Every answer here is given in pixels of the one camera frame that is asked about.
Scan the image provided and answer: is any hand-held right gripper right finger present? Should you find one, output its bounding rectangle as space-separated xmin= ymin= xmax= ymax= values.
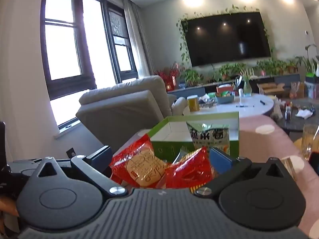
xmin=194 ymin=147 xmax=291 ymax=198

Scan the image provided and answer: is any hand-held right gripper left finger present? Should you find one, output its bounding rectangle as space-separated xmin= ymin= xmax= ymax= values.
xmin=29 ymin=145 xmax=127 ymax=198

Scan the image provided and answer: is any green white snack packet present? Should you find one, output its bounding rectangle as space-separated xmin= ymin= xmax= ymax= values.
xmin=186 ymin=120 xmax=231 ymax=156

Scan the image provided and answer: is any red biscuit snack packet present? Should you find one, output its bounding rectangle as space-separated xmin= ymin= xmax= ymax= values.
xmin=164 ymin=146 xmax=215 ymax=193
xmin=109 ymin=134 xmax=167 ymax=189

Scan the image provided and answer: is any green cardboard box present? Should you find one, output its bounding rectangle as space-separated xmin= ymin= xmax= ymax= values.
xmin=149 ymin=112 xmax=240 ymax=158

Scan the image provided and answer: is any person's left hand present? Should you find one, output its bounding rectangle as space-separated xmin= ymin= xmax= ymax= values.
xmin=0 ymin=196 xmax=20 ymax=217

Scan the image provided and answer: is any beige sofa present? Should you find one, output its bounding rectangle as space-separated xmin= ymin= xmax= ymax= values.
xmin=76 ymin=75 xmax=187 ymax=150

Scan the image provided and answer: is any pink polka-dot blanket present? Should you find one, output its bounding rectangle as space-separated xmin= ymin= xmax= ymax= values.
xmin=239 ymin=116 xmax=319 ymax=239

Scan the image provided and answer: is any pile of dark wrappers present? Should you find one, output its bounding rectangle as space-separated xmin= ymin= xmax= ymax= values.
xmin=199 ymin=96 xmax=216 ymax=109

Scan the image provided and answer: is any blue-grey plastic tray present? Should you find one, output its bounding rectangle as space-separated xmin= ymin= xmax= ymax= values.
xmin=216 ymin=93 xmax=235 ymax=104

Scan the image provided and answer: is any yellow can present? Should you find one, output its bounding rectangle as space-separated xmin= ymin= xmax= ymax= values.
xmin=187 ymin=95 xmax=200 ymax=112

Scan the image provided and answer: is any white round table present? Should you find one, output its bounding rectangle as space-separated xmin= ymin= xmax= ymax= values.
xmin=183 ymin=93 xmax=275 ymax=117

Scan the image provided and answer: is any red tissue box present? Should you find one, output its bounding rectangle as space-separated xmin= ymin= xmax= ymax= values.
xmin=216 ymin=85 xmax=235 ymax=95

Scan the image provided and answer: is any grey television cabinet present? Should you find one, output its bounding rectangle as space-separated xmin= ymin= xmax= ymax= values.
xmin=168 ymin=73 xmax=301 ymax=100

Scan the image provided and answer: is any clear plastic bag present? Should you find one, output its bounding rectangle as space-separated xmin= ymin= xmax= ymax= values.
xmin=270 ymin=102 xmax=283 ymax=120

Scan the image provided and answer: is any glass vase with green stems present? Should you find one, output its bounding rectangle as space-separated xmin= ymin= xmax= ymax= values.
xmin=240 ymin=68 xmax=253 ymax=95

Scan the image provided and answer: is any yellow round side table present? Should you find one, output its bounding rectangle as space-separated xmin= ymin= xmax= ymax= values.
xmin=293 ymin=137 xmax=319 ymax=160

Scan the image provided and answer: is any open brown cardboard box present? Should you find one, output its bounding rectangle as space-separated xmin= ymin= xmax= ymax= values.
xmin=257 ymin=82 xmax=286 ymax=96

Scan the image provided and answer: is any dark marble round table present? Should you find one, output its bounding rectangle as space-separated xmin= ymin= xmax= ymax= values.
xmin=272 ymin=98 xmax=319 ymax=136

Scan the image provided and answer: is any row of potted plants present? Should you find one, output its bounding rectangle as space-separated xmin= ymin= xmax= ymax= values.
xmin=181 ymin=57 xmax=299 ymax=87

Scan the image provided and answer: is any clear glass cup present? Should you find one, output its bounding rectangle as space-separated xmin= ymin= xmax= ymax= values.
xmin=301 ymin=124 xmax=319 ymax=160

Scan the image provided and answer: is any white crumpled tissue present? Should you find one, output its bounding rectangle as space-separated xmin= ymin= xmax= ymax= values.
xmin=295 ymin=109 xmax=313 ymax=119

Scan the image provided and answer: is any red flower decoration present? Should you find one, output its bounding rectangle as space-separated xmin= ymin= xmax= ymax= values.
xmin=157 ymin=62 xmax=185 ymax=91

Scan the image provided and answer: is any plastic bag of fruit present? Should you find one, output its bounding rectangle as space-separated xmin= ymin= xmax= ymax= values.
xmin=289 ymin=82 xmax=301 ymax=99

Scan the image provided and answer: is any dark-framed window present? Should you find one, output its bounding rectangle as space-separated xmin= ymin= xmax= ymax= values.
xmin=40 ymin=0 xmax=140 ymax=127

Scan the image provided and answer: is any clear storage bin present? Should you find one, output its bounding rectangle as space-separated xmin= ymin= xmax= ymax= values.
xmin=304 ymin=81 xmax=319 ymax=99

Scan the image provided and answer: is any white curtain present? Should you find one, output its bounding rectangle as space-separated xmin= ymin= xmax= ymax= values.
xmin=123 ymin=0 xmax=156 ymax=77

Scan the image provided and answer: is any tall plant in white planter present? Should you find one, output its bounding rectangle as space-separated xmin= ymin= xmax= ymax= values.
xmin=305 ymin=43 xmax=319 ymax=76

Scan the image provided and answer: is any wall-mounted black television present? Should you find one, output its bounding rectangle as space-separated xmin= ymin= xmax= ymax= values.
xmin=181 ymin=11 xmax=272 ymax=68

